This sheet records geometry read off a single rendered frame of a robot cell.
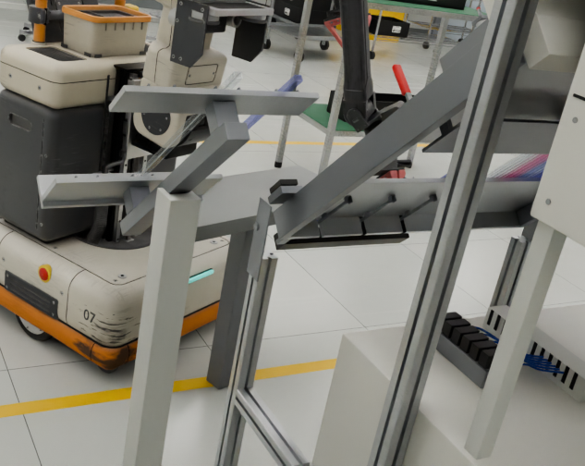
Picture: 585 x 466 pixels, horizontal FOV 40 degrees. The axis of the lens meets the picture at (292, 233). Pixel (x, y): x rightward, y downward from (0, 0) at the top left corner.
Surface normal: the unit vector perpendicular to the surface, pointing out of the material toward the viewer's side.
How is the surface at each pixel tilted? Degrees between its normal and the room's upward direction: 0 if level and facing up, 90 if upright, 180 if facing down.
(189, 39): 90
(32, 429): 0
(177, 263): 90
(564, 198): 90
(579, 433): 0
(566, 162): 90
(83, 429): 0
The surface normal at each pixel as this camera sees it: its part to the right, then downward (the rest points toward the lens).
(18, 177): -0.56, 0.22
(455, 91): -0.87, 0.04
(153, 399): 0.51, 0.42
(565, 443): 0.18, -0.91
